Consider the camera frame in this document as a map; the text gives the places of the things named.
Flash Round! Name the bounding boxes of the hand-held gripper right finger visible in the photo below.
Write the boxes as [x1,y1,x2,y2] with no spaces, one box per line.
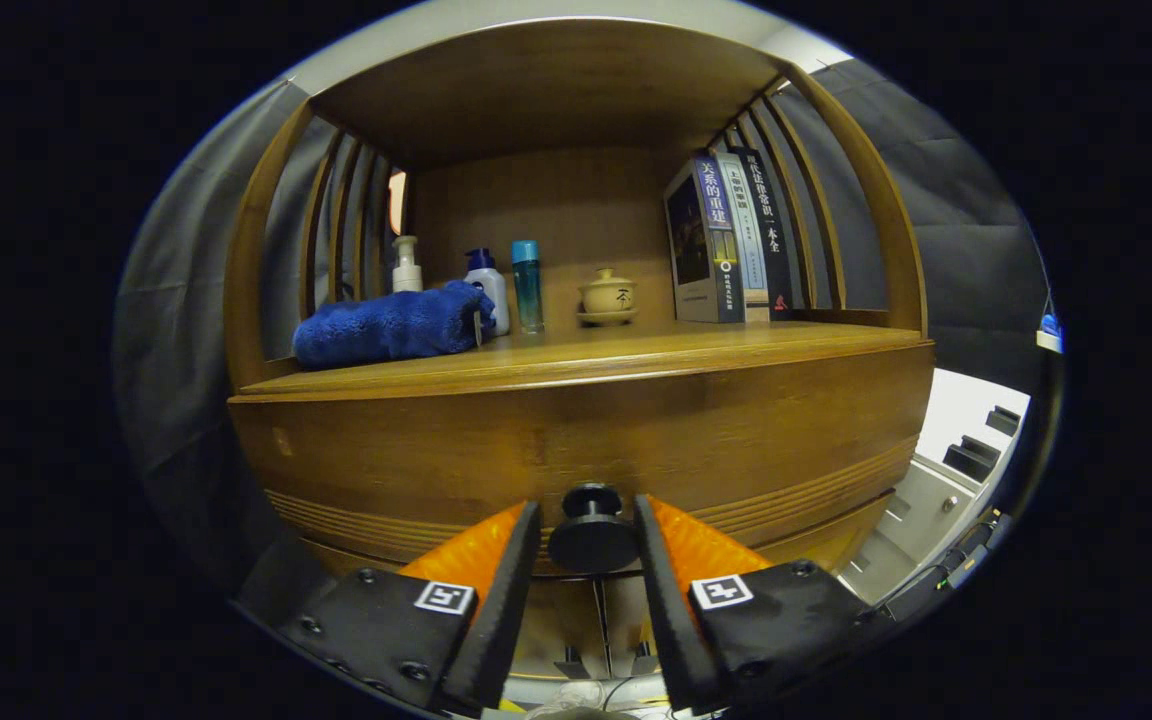
[633,494,887,716]

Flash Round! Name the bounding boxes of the blue towel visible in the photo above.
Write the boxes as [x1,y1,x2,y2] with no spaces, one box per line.
[293,280,497,369]

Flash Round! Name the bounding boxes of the wooden drawer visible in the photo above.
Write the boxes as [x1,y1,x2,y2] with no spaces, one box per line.
[228,340,937,581]

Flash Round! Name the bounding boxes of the white bottle with blue cap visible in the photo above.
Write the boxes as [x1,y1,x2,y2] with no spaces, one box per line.
[464,248,511,337]

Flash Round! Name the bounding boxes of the book with pale spine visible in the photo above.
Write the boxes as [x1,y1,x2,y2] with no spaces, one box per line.
[716,152,769,306]

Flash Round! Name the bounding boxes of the book with black spine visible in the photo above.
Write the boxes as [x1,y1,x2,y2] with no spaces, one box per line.
[733,147,795,321]

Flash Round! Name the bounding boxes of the clear blue bottle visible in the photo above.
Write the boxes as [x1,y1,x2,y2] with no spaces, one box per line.
[511,239,545,335]

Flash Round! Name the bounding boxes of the wooden cabinet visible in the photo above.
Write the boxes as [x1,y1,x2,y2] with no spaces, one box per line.
[223,18,937,701]

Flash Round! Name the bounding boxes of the beige lidded tea cup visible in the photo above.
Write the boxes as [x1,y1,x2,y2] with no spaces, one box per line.
[577,267,639,327]

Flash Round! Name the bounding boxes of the white side cabinet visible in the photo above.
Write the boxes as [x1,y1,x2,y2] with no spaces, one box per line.
[841,368,1032,601]

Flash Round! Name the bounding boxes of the white pump bottle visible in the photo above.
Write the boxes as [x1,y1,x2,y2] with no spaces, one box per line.
[392,235,424,294]

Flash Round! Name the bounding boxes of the wooden countertop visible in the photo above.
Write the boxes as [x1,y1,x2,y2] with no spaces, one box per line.
[236,318,927,401]

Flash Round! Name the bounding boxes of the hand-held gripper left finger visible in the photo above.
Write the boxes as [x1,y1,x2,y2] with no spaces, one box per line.
[281,500,542,716]

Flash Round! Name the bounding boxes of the book with blue spine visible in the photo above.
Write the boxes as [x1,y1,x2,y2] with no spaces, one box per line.
[664,155,745,324]

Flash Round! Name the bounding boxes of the black drawer knob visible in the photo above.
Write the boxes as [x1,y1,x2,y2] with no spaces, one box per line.
[548,484,639,575]

